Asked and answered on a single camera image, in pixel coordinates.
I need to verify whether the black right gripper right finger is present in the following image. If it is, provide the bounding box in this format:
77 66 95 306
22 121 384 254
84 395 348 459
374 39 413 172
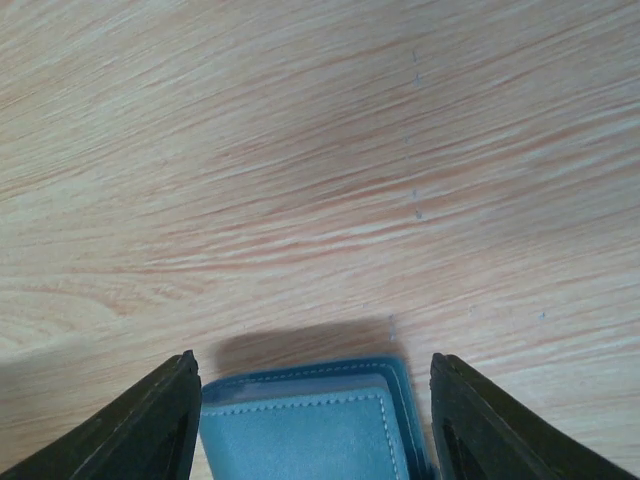
430 353 636 480

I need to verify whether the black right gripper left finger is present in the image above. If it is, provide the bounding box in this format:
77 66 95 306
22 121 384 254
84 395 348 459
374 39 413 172
1 350 201 479

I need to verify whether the blue leather card holder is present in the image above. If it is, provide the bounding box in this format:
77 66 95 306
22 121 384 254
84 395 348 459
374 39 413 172
199 355 438 480

